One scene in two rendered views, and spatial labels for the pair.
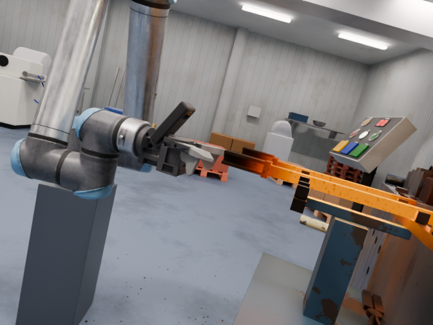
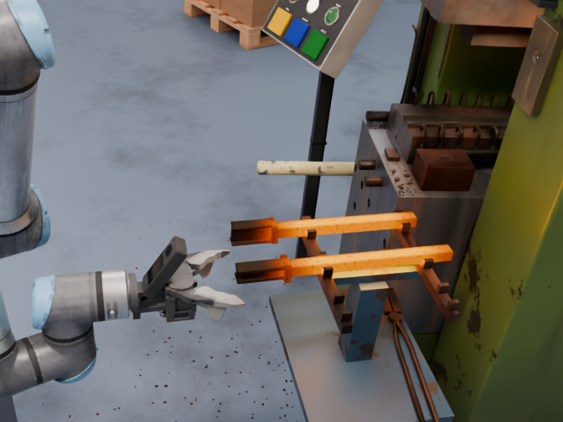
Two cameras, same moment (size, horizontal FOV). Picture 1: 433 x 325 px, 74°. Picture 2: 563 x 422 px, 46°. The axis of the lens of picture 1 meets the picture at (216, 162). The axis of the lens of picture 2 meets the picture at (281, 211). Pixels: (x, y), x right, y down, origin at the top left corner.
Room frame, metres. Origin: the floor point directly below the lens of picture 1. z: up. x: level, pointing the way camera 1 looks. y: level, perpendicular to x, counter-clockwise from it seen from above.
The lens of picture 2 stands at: (-0.21, 0.45, 1.74)
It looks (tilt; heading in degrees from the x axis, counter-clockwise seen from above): 35 degrees down; 327
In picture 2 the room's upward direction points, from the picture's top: 6 degrees clockwise
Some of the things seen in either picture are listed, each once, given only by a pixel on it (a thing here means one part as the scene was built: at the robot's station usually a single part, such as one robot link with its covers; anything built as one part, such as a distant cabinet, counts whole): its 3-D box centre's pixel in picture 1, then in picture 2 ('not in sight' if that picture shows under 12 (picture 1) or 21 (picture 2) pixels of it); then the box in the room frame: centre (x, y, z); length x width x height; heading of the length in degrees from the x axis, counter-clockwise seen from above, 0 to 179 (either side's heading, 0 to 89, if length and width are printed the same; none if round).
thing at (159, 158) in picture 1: (166, 151); (163, 292); (0.66, 0.12, 0.89); 0.12 x 0.08 x 0.09; 75
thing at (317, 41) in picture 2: (359, 151); (316, 45); (1.37, -0.64, 1.01); 0.07 x 0.05 x 0.07; 2
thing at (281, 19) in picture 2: (341, 146); (281, 22); (1.57, -0.63, 1.01); 0.07 x 0.05 x 0.07; 2
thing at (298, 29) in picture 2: (349, 148); (297, 33); (1.47, -0.63, 1.01); 0.07 x 0.05 x 0.07; 2
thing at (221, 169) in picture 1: (203, 157); not in sight; (5.18, 0.25, 0.22); 1.28 x 0.91 x 0.44; 3
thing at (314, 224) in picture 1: (348, 236); (324, 168); (1.28, -0.67, 0.62); 0.44 x 0.05 x 0.05; 67
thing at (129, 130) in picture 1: (136, 138); (117, 295); (0.68, 0.20, 0.90); 0.10 x 0.05 x 0.09; 165
